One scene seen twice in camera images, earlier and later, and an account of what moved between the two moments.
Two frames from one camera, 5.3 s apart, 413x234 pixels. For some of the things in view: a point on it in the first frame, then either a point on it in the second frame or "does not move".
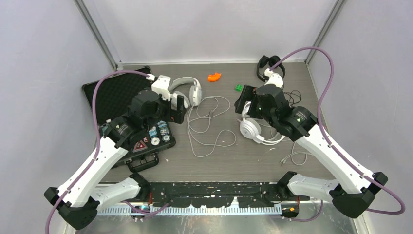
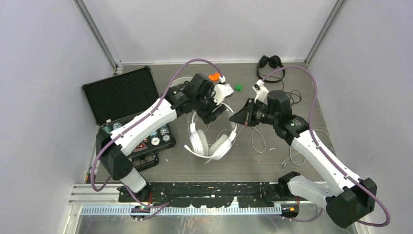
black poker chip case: [113, 96] does not move
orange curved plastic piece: [214, 77] does not move
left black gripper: [176, 116] -> [215, 110]
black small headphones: [266, 62] does not move
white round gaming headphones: [251, 128] -> [219, 148]
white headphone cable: [298, 158] -> [253, 142]
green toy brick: [238, 87] does not move
